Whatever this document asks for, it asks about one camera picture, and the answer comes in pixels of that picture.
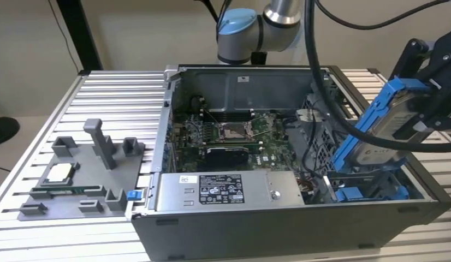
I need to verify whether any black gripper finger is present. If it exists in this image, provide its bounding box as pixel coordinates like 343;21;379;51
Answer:
391;37;431;82
391;81;451;143

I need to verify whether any grey metal disk bay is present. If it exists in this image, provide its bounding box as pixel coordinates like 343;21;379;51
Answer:
287;92;360;175

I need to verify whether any black RAM slot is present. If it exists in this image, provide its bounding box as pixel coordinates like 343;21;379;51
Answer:
203;139;259;144
203;142;260;147

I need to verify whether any green motherboard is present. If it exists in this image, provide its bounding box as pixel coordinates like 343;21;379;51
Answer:
172;109;305;174

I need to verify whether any CPU socket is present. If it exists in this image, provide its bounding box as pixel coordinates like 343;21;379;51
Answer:
216;120;257;141

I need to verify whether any black graphics card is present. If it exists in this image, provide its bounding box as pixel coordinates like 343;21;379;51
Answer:
204;146;249;168

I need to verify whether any dark grey PC case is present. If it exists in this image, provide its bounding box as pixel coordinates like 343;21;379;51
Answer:
129;64;451;261

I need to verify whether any silver power supply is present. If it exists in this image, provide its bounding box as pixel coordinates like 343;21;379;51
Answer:
152;171;305;213

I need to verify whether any grey parts rack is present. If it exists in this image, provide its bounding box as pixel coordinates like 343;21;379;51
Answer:
17;118;148;222

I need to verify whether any green RAM stick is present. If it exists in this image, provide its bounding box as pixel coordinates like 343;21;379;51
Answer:
31;185;101;196

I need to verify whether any silver CPU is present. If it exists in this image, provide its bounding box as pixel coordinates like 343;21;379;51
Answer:
43;163;79;185

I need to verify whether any black round base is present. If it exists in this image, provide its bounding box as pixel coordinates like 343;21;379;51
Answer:
0;116;21;147

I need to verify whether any slim black cable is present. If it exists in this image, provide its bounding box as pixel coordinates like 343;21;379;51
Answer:
313;0;451;30

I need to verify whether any thin black wire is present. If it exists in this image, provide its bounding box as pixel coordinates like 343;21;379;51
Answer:
303;141;333;178

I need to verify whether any red and black wire bundle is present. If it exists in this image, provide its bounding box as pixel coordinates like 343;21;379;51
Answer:
296;174;317;195

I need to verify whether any black frame post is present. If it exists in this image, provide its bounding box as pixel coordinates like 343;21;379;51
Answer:
56;0;104;72

